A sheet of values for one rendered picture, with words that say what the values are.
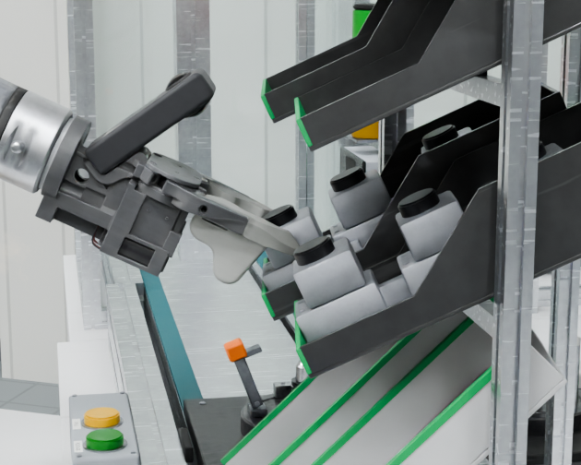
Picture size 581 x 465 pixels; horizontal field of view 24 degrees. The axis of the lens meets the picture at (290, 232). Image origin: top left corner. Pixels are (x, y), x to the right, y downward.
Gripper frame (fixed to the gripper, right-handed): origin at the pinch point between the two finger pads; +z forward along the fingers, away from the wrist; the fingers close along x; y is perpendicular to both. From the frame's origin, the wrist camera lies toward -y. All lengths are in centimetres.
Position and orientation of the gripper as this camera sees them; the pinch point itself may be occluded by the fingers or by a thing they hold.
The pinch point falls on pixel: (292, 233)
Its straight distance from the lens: 110.7
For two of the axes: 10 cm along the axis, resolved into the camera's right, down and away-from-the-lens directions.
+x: 0.1, 2.1, -9.8
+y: -4.2, 8.9, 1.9
